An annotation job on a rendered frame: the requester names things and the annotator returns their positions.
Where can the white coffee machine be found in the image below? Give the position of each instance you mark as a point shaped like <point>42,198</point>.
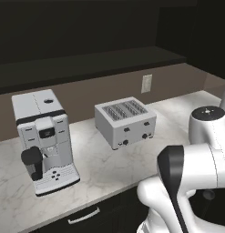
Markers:
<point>44,133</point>

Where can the dark upper cabinet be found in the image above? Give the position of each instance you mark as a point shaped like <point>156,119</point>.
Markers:
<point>80,42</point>

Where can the white wall outlet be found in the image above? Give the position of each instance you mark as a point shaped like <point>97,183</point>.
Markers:
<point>146,83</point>

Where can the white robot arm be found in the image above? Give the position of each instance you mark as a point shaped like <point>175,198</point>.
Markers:
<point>196,164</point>

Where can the silver four-slot toaster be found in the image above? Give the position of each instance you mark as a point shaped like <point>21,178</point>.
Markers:
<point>126,121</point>

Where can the black drawer front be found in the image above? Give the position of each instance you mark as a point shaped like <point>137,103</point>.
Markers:
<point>86,217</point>

